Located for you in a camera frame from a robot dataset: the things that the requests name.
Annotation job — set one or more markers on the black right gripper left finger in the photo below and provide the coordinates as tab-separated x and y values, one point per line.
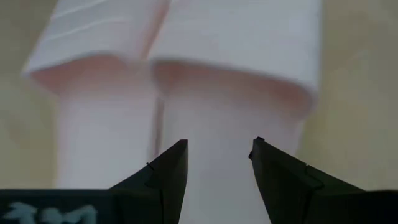
168	186

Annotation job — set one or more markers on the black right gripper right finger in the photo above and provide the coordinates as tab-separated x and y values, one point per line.
289	193

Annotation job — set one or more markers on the pink slide sandal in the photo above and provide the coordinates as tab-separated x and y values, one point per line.
93	37
236	46

